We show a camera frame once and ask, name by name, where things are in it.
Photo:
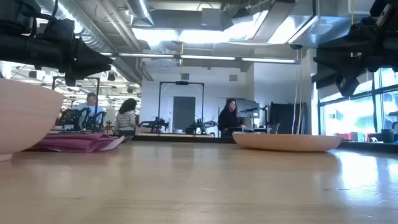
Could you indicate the peach plate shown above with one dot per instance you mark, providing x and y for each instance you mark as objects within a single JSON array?
[{"x": 287, "y": 142}]

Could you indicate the black window frame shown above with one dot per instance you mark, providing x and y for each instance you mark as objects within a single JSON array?
[{"x": 377, "y": 102}]

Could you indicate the ceiling light tube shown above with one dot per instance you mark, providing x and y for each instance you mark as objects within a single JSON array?
[
  {"x": 207, "y": 57},
  {"x": 146, "y": 55},
  {"x": 269, "y": 60}
]

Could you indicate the black background robot arm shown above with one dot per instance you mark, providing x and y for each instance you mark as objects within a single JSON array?
[
  {"x": 73, "y": 119},
  {"x": 200, "y": 126},
  {"x": 155, "y": 124}
]

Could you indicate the folded pink cloth napkin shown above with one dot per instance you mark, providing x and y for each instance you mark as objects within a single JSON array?
[{"x": 76, "y": 142}]

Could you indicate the black standing board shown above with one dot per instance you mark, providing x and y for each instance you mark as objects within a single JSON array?
[{"x": 284, "y": 118}]

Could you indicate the grey computer monitor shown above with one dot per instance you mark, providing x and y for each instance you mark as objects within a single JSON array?
[{"x": 247, "y": 108}]

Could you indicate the black cylindrical container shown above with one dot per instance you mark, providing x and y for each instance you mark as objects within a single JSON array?
[{"x": 387, "y": 136}]

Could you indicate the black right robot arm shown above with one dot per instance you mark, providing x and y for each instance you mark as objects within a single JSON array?
[{"x": 384, "y": 11}]

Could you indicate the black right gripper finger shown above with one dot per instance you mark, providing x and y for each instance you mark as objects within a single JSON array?
[
  {"x": 346, "y": 84},
  {"x": 334, "y": 59}
]

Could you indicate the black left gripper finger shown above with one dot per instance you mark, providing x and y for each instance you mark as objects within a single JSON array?
[
  {"x": 82, "y": 74},
  {"x": 90, "y": 56}
]

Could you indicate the grey door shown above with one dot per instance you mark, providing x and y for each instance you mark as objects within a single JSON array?
[{"x": 183, "y": 113}]

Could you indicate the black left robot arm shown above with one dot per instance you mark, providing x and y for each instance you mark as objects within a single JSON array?
[{"x": 15, "y": 12}]

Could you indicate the person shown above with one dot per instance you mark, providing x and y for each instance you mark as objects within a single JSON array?
[
  {"x": 228, "y": 119},
  {"x": 91, "y": 107},
  {"x": 126, "y": 119}
]

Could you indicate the black background rig frame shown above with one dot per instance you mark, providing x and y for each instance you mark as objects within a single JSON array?
[
  {"x": 181, "y": 83},
  {"x": 76, "y": 77}
]

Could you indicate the silver corrugated air duct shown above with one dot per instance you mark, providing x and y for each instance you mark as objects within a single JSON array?
[{"x": 93, "y": 37}]

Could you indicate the grey ceiling equipment box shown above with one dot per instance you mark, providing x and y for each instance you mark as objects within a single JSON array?
[{"x": 212, "y": 18}]

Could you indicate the peach bowl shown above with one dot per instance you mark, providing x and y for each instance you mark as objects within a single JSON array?
[{"x": 25, "y": 115}]

